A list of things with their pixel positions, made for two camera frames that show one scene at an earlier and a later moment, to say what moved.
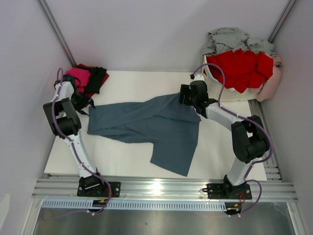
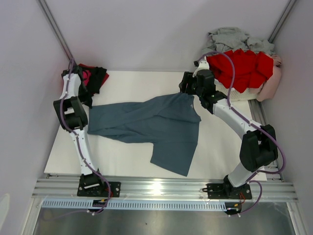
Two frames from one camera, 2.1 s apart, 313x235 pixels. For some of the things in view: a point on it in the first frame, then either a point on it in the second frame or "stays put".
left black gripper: x=87 y=102 to x=86 y=100
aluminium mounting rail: x=166 y=189 stays put
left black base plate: x=95 y=187 stays put
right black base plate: x=228 y=191 stays put
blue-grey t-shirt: x=171 y=127 stays put
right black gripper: x=185 y=89 to x=187 y=79
